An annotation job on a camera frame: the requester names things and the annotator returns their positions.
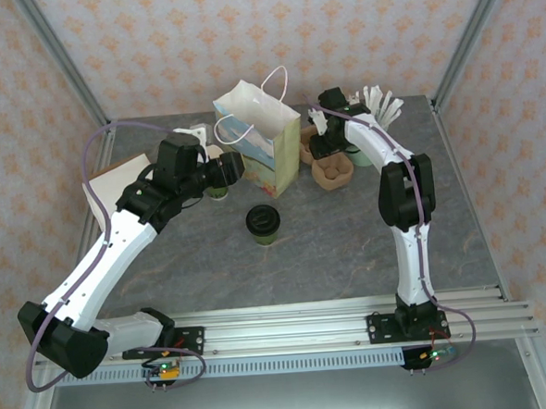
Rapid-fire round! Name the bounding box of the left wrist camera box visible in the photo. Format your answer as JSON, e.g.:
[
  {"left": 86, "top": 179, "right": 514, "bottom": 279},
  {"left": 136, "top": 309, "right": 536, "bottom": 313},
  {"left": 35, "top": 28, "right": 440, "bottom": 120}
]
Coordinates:
[{"left": 170, "top": 121, "right": 216, "bottom": 151}]

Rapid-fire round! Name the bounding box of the aluminium frame post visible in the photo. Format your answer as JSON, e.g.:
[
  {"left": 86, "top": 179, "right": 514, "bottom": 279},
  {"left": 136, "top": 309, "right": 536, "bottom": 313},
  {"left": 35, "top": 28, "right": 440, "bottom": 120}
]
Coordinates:
[
  {"left": 12, "top": 0, "right": 113, "bottom": 140},
  {"left": 425, "top": 0, "right": 524, "bottom": 112}
]

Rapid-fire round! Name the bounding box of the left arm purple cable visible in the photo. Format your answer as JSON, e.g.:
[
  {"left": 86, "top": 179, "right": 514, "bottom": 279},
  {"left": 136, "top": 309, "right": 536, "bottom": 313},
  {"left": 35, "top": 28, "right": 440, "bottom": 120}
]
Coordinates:
[{"left": 10, "top": 116, "right": 209, "bottom": 400}]

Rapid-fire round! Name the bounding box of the green straw holder cup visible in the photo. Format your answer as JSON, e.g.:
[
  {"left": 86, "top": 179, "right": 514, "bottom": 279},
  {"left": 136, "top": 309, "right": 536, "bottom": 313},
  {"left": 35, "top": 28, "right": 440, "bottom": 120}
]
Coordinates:
[{"left": 343, "top": 116, "right": 392, "bottom": 168}]

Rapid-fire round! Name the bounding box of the printed paper gift bag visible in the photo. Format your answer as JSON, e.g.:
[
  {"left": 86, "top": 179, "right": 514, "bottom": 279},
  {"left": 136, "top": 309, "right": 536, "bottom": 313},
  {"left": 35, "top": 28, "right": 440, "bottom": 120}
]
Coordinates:
[{"left": 208, "top": 64, "right": 307, "bottom": 204}]

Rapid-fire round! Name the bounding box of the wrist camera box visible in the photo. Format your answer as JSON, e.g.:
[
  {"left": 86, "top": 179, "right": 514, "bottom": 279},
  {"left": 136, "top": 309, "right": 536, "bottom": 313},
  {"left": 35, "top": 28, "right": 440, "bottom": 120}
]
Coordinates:
[
  {"left": 170, "top": 121, "right": 216, "bottom": 151},
  {"left": 307, "top": 107, "right": 331, "bottom": 136}
]

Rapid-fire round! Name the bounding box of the grey metal panel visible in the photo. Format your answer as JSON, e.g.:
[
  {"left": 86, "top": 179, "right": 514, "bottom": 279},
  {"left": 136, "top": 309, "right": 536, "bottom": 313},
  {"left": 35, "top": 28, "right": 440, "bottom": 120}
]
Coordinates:
[{"left": 38, "top": 357, "right": 541, "bottom": 409}]

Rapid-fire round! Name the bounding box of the stack of paper napkins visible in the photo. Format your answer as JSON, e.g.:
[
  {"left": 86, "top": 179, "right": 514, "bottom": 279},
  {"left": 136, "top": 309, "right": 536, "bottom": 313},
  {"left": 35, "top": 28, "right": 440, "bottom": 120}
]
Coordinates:
[{"left": 79, "top": 151, "right": 158, "bottom": 229}]

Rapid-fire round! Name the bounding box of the brown pulp cup carrier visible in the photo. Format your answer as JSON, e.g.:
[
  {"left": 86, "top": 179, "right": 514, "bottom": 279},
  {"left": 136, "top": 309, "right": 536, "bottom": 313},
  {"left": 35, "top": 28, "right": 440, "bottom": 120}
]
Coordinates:
[{"left": 298, "top": 124, "right": 354, "bottom": 192}]

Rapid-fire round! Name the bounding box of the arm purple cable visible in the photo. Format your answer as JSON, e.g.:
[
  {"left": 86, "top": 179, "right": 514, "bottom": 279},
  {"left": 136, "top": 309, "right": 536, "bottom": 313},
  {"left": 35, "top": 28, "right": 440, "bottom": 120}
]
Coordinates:
[
  {"left": 10, "top": 116, "right": 209, "bottom": 400},
  {"left": 301, "top": 83, "right": 479, "bottom": 379}
]

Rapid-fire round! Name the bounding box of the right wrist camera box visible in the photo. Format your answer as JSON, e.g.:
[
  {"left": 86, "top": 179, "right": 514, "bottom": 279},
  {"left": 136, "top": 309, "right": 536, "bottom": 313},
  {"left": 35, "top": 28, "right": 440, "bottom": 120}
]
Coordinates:
[{"left": 307, "top": 107, "right": 331, "bottom": 136}]

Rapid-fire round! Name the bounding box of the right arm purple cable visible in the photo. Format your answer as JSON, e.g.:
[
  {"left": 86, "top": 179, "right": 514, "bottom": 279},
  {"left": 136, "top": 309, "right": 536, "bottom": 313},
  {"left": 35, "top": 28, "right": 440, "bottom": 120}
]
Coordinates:
[{"left": 301, "top": 83, "right": 479, "bottom": 379}]

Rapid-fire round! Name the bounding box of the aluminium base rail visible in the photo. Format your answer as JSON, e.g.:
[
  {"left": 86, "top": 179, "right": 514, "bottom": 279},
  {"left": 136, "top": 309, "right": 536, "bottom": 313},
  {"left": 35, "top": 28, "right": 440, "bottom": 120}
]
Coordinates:
[{"left": 31, "top": 283, "right": 540, "bottom": 368}]

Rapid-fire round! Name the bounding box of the slotted white cable duct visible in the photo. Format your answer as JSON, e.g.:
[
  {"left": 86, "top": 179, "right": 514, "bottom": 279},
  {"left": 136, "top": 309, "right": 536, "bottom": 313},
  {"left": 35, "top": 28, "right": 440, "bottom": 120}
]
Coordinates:
[{"left": 54, "top": 348, "right": 407, "bottom": 390}]

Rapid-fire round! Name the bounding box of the green paper coffee cup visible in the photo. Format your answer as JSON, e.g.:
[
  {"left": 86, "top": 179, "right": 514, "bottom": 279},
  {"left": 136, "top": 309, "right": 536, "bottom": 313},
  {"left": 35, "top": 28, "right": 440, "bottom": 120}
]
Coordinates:
[{"left": 250, "top": 229, "right": 279, "bottom": 249}]

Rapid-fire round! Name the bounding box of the stack of paper cups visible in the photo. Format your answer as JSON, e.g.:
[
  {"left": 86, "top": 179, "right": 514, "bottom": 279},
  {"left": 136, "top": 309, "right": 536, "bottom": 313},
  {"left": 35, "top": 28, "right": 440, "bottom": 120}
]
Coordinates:
[{"left": 202, "top": 143, "right": 231, "bottom": 203}]

